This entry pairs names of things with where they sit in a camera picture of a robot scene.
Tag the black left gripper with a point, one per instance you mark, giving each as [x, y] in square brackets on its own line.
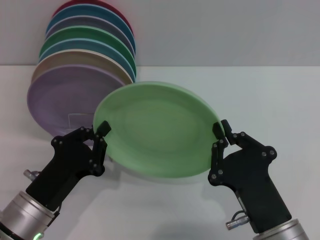
[62, 175]

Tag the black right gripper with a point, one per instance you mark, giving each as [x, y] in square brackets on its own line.
[252, 187]

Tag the light green plate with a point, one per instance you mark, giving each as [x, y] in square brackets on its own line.
[155, 130]

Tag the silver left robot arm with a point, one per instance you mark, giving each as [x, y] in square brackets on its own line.
[22, 217]

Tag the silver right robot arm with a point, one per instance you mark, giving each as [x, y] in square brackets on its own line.
[280, 231]

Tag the lilac plate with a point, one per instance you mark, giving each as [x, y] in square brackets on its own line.
[62, 97]

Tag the beige plate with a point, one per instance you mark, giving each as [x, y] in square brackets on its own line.
[75, 58]

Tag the light blue plate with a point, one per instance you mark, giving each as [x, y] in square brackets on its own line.
[75, 44]

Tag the dark green plate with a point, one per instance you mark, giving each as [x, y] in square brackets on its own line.
[80, 33]

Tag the grey purple plate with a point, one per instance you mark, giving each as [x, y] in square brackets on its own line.
[82, 21]

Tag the teal blue plate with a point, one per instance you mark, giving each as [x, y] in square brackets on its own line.
[85, 10]

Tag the red plate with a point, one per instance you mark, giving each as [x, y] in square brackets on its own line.
[75, 2]

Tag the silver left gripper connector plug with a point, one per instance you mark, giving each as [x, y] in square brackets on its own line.
[30, 174]

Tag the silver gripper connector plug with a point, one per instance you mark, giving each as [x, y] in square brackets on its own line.
[236, 222]
[30, 174]

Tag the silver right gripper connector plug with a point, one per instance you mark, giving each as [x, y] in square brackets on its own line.
[236, 222]

